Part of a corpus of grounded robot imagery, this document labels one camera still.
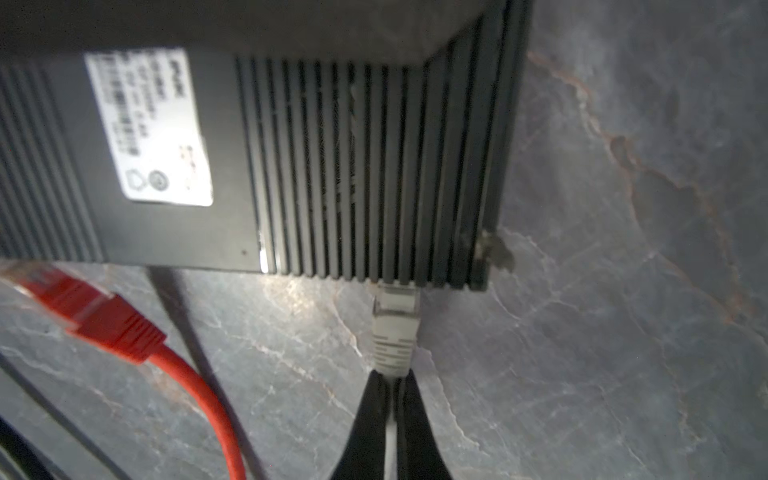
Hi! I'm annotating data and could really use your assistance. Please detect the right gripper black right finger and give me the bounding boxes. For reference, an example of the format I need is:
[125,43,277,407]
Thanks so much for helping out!
[395,370,452,480]

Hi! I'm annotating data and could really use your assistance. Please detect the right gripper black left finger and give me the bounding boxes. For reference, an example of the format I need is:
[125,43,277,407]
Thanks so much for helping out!
[330,371,391,480]

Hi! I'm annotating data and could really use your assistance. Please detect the black cable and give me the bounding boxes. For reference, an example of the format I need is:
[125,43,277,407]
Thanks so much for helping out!
[0,353,133,480]

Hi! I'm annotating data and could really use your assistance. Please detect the red ethernet cable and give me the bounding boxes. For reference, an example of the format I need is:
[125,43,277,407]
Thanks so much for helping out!
[0,263,248,480]

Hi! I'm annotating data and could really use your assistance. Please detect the black network switch box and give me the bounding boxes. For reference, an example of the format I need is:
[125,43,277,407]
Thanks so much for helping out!
[1,1,534,290]

